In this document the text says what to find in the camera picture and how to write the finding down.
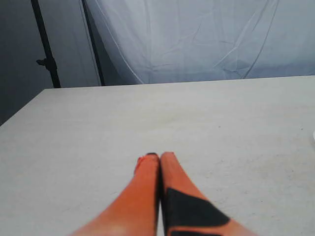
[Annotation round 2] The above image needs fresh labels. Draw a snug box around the white backdrop cloth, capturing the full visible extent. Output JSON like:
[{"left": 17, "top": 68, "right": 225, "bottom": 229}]
[{"left": 86, "top": 0, "right": 315, "bottom": 85}]

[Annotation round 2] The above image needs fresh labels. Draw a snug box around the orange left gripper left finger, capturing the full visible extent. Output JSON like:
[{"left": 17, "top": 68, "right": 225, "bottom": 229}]
[{"left": 72, "top": 153, "right": 159, "bottom": 236}]

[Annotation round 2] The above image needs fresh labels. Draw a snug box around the black stand pole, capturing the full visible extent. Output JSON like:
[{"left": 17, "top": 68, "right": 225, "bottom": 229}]
[{"left": 31, "top": 0, "right": 61, "bottom": 88}]

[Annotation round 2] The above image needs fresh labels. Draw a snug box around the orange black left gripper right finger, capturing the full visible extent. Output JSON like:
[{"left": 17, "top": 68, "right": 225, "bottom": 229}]
[{"left": 160, "top": 152, "right": 256, "bottom": 236}]

